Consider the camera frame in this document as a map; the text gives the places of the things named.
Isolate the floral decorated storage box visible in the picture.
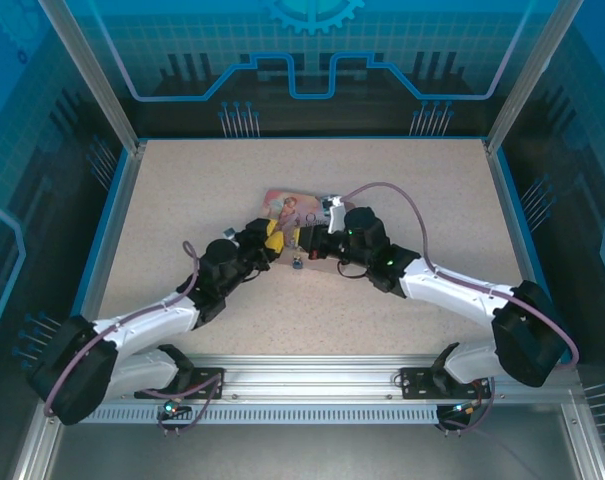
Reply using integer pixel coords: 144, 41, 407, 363
259, 187, 363, 274

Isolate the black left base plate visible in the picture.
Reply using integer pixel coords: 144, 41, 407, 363
134, 366, 227, 401

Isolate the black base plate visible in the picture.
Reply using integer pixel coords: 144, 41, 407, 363
134, 366, 227, 401
398, 365, 497, 401

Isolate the aluminium mounting rail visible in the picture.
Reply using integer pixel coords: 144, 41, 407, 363
89, 353, 583, 402

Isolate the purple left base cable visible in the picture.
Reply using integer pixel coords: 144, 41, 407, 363
155, 373, 224, 437

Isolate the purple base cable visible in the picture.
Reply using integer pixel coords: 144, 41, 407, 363
433, 378, 497, 437
155, 373, 224, 437

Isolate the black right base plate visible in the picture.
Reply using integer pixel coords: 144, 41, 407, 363
398, 365, 497, 401

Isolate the slotted grey cable duct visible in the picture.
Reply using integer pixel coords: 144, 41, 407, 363
80, 403, 461, 427

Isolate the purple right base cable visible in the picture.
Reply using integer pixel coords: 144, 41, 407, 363
433, 378, 497, 437

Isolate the aluminium frame post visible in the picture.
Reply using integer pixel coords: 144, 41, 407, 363
483, 0, 576, 157
37, 0, 148, 157

